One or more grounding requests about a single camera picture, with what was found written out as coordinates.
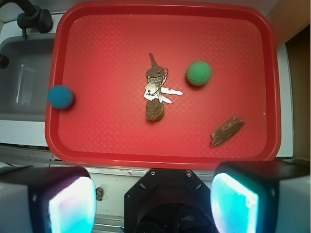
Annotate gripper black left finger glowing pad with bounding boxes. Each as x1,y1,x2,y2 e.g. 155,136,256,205
0,166,96,233

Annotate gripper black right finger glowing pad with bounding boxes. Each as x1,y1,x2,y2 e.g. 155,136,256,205
210,161,311,233

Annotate small brown rock fragment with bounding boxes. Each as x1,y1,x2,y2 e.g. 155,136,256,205
96,187,104,201

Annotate brown bark piece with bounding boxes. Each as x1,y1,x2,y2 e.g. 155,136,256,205
211,117,246,147

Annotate blue foam ball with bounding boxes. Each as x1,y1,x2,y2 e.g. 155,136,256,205
48,85,74,110

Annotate grey sink basin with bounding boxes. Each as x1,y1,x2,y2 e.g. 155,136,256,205
0,33,55,122

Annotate brown rock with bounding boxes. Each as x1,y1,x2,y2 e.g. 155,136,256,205
145,99,165,121

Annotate green foam ball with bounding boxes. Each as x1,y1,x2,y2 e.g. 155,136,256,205
186,61,212,86

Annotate red plastic tray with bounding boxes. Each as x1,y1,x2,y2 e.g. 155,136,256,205
45,1,281,170

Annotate black faucet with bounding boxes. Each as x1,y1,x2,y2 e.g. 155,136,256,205
0,0,53,39

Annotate silver keys on ring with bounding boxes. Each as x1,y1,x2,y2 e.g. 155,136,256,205
144,53,183,104

